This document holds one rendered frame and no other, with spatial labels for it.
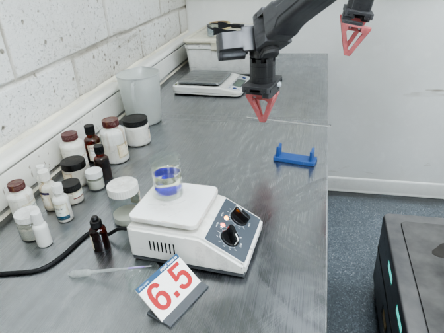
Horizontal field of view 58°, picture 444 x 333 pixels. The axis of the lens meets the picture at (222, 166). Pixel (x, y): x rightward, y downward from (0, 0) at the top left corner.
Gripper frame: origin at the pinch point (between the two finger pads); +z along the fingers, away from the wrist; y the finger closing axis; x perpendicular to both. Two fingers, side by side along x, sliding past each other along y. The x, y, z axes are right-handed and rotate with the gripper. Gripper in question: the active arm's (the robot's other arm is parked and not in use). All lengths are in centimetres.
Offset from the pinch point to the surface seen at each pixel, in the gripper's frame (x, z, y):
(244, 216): 8.2, 4.1, 33.0
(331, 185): 1, 81, -110
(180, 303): 4, 10, 49
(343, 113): 4, 40, -111
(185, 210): 0.2, 1.2, 38.4
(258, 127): -7.3, 9.9, -16.6
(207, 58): -45, 3, -62
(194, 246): 3.4, 4.7, 42.3
